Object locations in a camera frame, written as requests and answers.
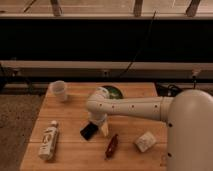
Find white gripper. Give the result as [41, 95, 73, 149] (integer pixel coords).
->
[89, 113, 109, 137]

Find black eraser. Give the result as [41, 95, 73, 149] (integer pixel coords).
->
[80, 122, 98, 140]

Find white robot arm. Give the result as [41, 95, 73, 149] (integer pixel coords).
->
[86, 87, 213, 171]

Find green ceramic bowl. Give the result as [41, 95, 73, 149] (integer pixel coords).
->
[104, 85, 123, 99]

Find white ceramic cup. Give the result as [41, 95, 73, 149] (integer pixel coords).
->
[50, 80, 68, 102]

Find red wrapped candy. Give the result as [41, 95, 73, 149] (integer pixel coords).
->
[105, 134, 118, 159]

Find white sponge block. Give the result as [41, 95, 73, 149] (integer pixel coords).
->
[134, 131, 157, 152]

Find white plastic bottle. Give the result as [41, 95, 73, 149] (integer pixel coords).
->
[38, 120, 59, 161]

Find black cable on floor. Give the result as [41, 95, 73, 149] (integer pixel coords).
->
[155, 83, 188, 98]

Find black hanging cable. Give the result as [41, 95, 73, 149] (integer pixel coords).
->
[118, 9, 158, 78]

